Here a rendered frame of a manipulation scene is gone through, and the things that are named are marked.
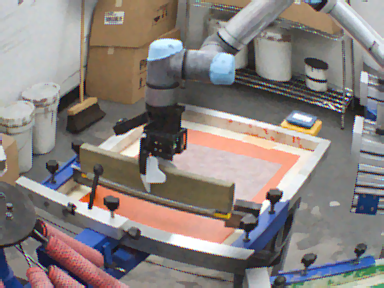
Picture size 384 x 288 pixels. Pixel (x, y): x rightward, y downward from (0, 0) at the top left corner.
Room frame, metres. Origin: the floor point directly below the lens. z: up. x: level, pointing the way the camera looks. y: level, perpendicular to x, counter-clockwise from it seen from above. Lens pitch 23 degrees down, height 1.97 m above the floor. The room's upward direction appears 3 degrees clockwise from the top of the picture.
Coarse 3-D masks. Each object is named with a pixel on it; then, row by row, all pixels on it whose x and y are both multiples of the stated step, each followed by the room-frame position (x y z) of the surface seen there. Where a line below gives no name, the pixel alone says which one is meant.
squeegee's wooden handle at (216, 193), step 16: (80, 160) 1.95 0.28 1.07; (96, 160) 1.93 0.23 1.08; (112, 160) 1.91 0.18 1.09; (128, 160) 1.89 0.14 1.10; (112, 176) 1.91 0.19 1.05; (128, 176) 1.89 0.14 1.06; (176, 176) 1.83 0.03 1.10; (192, 176) 1.83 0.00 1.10; (160, 192) 1.85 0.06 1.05; (176, 192) 1.83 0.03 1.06; (192, 192) 1.82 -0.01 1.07; (208, 192) 1.80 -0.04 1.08; (224, 192) 1.79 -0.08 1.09; (224, 208) 1.79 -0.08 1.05
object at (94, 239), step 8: (80, 232) 1.60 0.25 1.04; (88, 232) 1.61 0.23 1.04; (96, 232) 1.62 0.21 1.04; (80, 240) 1.56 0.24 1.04; (88, 240) 1.57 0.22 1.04; (96, 240) 1.58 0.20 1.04; (104, 240) 1.60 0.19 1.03; (112, 240) 1.63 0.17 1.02; (96, 248) 1.55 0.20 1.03; (112, 248) 1.63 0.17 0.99
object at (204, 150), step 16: (192, 144) 2.34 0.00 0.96; (208, 144) 2.35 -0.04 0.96; (224, 144) 2.36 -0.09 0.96; (176, 160) 2.23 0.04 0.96; (192, 160) 2.24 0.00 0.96; (208, 160) 2.24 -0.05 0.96; (96, 192) 2.00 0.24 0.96; (112, 192) 2.01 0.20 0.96; (128, 208) 1.93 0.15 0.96; (144, 208) 1.94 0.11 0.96; (160, 208) 1.95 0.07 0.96; (144, 224) 1.85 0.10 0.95
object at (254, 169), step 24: (240, 144) 2.36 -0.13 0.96; (216, 168) 2.20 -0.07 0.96; (240, 168) 2.20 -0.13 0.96; (264, 168) 2.21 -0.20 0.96; (288, 168) 2.21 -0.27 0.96; (240, 192) 2.06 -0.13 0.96; (264, 192) 2.06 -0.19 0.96; (168, 216) 1.90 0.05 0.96; (192, 216) 1.91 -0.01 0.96; (216, 240) 1.78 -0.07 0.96
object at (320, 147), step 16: (192, 112) 2.51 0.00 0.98; (208, 112) 2.50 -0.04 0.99; (224, 128) 2.46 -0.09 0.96; (240, 128) 2.44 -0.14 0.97; (256, 128) 2.42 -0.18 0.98; (272, 128) 2.41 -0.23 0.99; (112, 144) 2.24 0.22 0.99; (128, 144) 2.31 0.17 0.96; (288, 144) 2.38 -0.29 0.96; (304, 144) 2.35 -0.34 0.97; (320, 144) 2.31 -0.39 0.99; (320, 160) 2.22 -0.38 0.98; (304, 176) 2.08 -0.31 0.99; (64, 192) 1.95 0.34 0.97; (288, 192) 1.98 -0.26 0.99; (288, 208) 1.94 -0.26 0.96
